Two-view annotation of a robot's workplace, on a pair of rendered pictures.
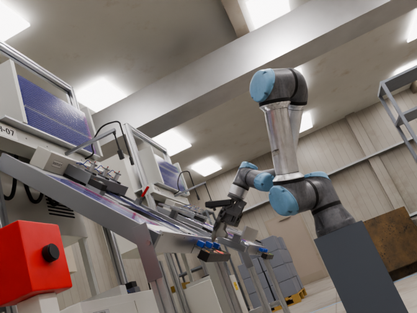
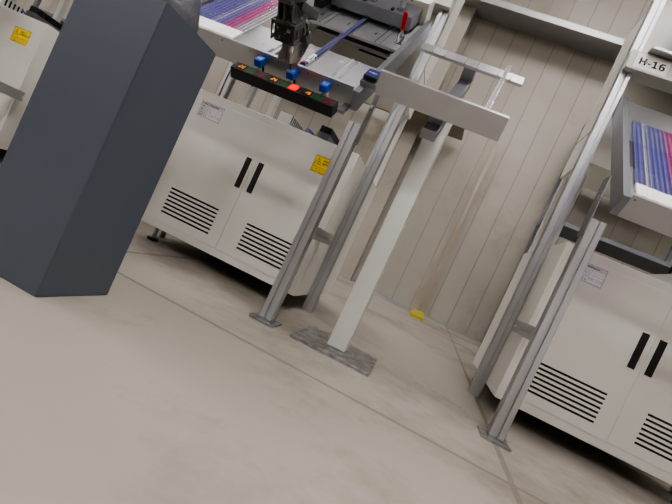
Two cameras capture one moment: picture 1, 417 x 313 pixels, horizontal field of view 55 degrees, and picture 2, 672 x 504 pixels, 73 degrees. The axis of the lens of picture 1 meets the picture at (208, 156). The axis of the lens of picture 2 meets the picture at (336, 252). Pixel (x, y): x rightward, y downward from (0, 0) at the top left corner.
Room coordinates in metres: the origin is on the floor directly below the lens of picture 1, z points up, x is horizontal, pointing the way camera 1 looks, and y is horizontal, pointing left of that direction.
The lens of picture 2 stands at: (2.05, -1.22, 0.30)
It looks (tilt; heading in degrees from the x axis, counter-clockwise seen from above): 1 degrees down; 91
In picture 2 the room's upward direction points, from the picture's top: 25 degrees clockwise
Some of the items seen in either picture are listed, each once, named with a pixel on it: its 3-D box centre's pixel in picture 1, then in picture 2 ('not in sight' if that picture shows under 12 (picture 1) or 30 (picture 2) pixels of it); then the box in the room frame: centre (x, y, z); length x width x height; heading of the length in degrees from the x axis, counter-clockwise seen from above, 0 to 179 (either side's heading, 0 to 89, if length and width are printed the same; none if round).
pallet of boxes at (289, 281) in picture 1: (270, 274); not in sight; (7.67, -0.28, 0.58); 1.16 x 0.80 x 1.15; 168
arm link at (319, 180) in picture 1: (316, 190); not in sight; (1.54, -0.34, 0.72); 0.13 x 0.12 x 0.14; 123
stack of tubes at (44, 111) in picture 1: (51, 124); not in sight; (1.72, 0.67, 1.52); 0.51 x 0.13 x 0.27; 170
